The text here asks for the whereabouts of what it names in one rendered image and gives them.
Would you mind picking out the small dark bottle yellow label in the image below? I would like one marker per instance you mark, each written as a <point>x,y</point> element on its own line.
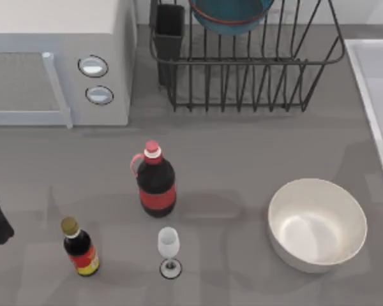
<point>81,252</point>

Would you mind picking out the dark bottle with red label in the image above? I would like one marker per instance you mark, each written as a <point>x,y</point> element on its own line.
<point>156,188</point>

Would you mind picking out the pale microwave oven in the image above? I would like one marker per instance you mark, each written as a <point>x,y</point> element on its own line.
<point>121,48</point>

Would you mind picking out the clear wine glass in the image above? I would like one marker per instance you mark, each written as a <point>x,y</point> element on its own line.
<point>168,243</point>

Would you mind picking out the blue bowl with red rim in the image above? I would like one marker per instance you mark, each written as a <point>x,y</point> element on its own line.
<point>229,16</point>

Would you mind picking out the microwave door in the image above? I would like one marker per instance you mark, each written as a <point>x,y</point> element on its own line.
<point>19,83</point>

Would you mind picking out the white bowl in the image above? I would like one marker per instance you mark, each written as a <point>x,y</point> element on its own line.
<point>317,226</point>

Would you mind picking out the black cutlery holder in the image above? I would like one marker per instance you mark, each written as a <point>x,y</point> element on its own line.
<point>169,32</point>

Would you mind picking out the microwave knob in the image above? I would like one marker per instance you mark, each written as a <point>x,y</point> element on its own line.
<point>99,95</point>
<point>93,66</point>

